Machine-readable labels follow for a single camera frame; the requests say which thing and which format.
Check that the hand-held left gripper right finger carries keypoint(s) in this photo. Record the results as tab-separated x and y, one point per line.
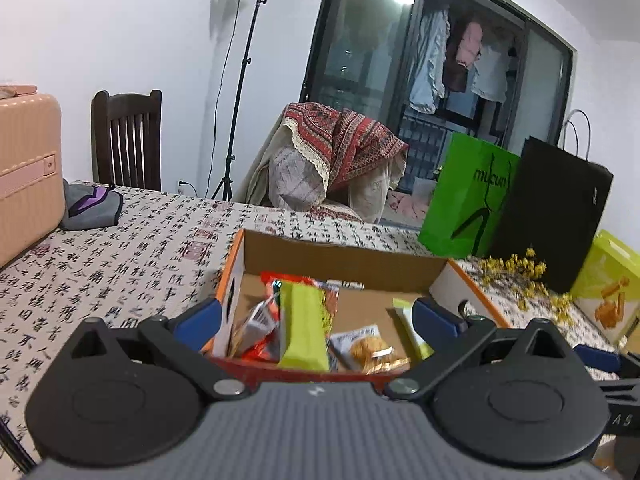
435	322

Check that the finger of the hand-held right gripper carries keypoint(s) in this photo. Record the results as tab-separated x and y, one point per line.
597	356
622	389

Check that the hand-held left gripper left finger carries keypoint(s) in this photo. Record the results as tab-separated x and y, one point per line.
197	325

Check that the green and white snack packet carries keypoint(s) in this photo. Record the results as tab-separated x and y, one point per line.
402	312

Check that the large red snack bag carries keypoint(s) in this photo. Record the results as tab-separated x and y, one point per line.
262	351

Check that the pile of small white packets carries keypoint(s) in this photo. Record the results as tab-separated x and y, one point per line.
365	347

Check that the long green snack packet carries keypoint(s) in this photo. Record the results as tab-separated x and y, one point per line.
302	325

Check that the red cardboard box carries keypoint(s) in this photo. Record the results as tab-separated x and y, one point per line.
325	257

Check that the yellow-green snack carton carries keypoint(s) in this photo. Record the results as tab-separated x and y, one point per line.
610	285

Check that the yellow flower sprig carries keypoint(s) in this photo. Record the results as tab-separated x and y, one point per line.
525	270

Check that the pink cloth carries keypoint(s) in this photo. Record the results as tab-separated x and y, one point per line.
407	205

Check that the green paper bag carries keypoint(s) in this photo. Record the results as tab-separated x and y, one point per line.
465	195

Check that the black paper bag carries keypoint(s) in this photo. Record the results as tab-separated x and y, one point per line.
555	215

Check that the grey and purple pouch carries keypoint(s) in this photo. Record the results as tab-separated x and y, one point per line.
90	207

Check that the beige armchair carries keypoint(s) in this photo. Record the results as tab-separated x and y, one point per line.
295	175

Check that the dark wooden chair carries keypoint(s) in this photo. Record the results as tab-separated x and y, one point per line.
125	135

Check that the pink suitcase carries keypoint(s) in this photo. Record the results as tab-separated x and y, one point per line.
27	175

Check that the maroon hanging garment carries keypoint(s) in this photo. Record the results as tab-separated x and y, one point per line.
455	72

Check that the black light stand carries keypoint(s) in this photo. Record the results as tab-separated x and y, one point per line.
243	75

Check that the white hanging garment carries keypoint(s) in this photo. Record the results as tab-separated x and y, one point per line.
490	72

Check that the light blue hanging garment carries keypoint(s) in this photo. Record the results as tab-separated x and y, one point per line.
430	60

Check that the pink hanging garment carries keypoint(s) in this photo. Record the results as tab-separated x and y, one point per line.
471	42

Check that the dark framed glass door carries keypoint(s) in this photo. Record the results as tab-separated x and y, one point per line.
360	35

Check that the white wall socket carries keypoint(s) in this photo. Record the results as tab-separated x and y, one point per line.
182	187

